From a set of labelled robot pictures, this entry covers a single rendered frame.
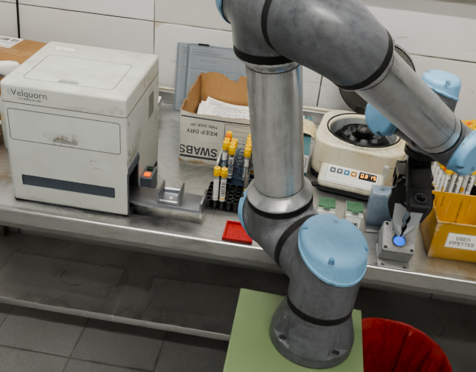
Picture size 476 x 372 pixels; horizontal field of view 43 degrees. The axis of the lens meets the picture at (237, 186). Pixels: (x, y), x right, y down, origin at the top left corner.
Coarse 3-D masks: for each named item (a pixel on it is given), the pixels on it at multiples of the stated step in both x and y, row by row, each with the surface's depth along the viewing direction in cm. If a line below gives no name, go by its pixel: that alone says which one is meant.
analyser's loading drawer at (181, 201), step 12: (132, 192) 144; (144, 192) 144; (156, 192) 145; (168, 192) 145; (180, 192) 140; (204, 192) 143; (144, 204) 141; (156, 204) 140; (168, 204) 140; (180, 204) 141; (192, 204) 141; (204, 204) 143
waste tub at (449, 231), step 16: (432, 192) 144; (448, 192) 144; (432, 208) 139; (448, 208) 146; (464, 208) 146; (432, 224) 137; (448, 224) 134; (464, 224) 133; (432, 240) 136; (448, 240) 136; (464, 240) 135; (432, 256) 138; (448, 256) 138; (464, 256) 137
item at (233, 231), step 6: (228, 222) 143; (234, 222) 143; (228, 228) 141; (234, 228) 141; (240, 228) 142; (228, 234) 139; (234, 234) 140; (240, 234) 140; (246, 234) 140; (228, 240) 138; (234, 240) 137; (240, 240) 137; (246, 240) 137
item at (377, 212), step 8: (376, 192) 141; (384, 192) 142; (368, 200) 146; (376, 200) 142; (384, 200) 142; (368, 208) 145; (376, 208) 143; (384, 208) 143; (368, 216) 144; (376, 216) 144; (384, 216) 144; (408, 216) 143; (368, 224) 146; (376, 224) 145
